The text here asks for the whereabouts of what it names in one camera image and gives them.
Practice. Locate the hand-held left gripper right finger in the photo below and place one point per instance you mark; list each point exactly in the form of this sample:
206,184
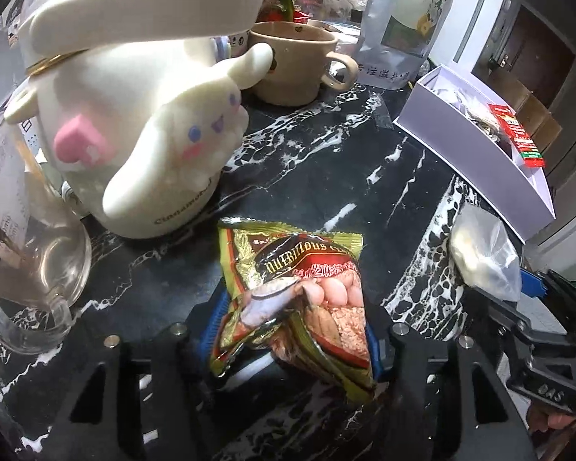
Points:
405,360

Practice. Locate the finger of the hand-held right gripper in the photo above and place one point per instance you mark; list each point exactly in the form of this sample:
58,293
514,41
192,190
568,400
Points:
533,283
513,319

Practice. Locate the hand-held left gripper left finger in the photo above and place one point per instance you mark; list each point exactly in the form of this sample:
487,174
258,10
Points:
192,345

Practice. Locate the clear plastic packet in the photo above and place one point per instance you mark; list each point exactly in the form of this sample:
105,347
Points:
485,249

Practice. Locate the gold brown snack packet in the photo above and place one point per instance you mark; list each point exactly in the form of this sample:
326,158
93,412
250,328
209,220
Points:
302,293

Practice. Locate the lavender gift box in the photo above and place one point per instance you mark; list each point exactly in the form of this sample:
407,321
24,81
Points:
461,153

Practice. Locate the red green edged packet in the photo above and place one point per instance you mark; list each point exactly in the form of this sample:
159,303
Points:
516,134

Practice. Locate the person's right hand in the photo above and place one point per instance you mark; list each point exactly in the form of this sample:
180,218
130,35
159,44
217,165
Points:
552,422

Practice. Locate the clear glass mug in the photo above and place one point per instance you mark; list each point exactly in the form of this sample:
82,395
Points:
43,288

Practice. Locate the dark wooden door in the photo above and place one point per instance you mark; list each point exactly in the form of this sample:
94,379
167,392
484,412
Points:
537,53

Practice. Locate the white cartoon teapot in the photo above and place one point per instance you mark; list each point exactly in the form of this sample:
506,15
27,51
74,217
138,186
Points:
139,105

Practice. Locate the white refrigerator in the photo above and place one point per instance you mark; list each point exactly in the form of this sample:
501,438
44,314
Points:
480,5

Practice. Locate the silver stand-up pouch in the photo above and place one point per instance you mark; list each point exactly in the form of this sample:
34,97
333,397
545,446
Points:
403,19

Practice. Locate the brown ceramic mug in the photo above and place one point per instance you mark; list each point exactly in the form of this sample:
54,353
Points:
293,67

